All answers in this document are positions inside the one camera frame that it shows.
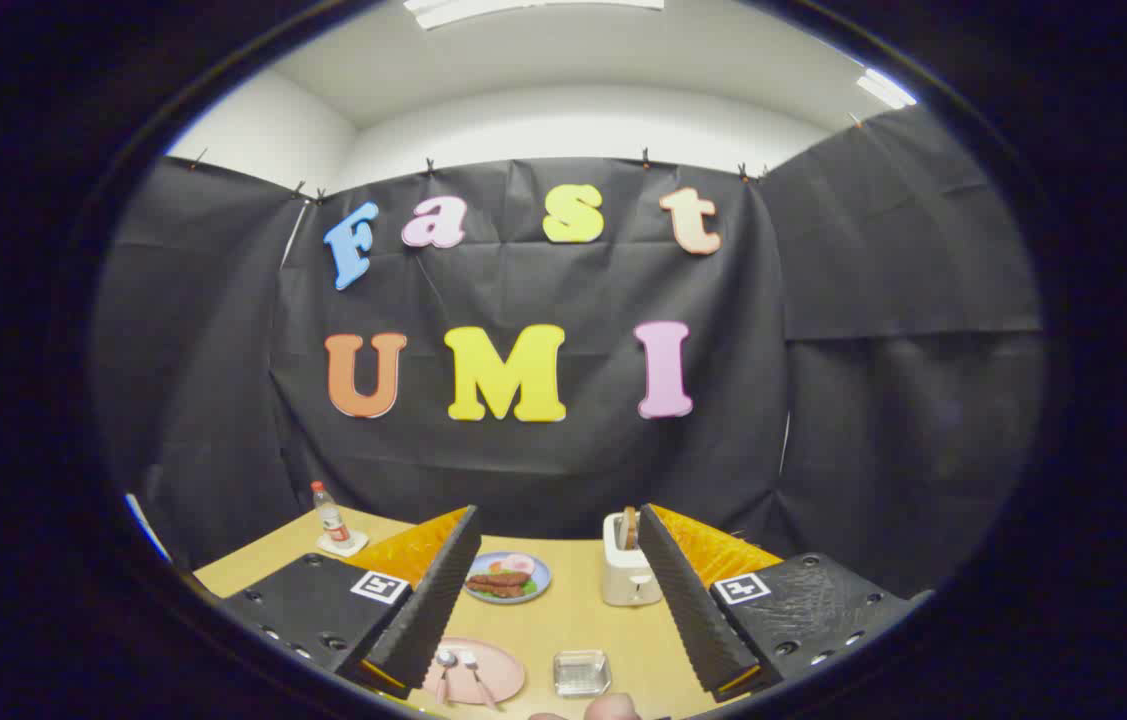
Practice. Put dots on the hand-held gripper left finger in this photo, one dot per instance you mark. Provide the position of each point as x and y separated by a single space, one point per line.
428 610

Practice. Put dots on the clear bottle red label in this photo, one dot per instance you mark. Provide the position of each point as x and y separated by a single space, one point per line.
330 520

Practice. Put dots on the brown sausage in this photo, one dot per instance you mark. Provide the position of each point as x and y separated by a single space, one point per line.
498 591
500 578

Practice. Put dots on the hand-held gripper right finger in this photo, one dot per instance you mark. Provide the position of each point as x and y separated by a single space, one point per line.
688 610

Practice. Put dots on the pink ham slice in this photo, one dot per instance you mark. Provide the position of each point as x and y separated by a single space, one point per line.
518 564

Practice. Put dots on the perforated metal basket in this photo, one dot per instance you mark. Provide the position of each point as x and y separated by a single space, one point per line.
581 673

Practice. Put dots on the small ceiling light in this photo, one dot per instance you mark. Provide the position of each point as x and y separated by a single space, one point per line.
885 88

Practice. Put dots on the long ceiling light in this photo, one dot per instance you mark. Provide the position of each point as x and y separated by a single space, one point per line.
533 8

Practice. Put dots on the blue plate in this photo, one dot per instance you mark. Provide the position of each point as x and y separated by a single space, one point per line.
538 588

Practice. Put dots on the cream toaster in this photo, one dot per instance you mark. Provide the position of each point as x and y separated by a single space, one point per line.
628 580

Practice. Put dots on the pink plate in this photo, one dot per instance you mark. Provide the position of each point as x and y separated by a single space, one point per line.
503 670

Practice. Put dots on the white square coaster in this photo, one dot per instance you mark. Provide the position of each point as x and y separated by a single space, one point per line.
353 547

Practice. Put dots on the brown bread slice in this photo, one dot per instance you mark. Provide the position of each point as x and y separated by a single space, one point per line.
629 528

